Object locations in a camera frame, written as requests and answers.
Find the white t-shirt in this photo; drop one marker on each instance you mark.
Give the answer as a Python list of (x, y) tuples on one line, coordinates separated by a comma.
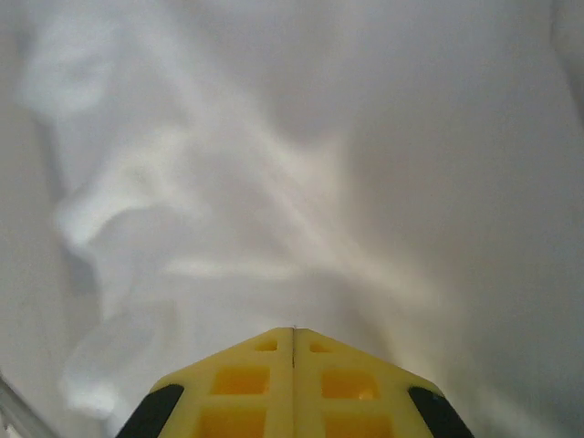
[(319, 159)]

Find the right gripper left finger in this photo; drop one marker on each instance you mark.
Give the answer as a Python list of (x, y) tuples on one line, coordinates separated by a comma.
[(242, 392)]

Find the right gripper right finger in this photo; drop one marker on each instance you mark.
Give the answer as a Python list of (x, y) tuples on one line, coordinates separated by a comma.
[(347, 392)]

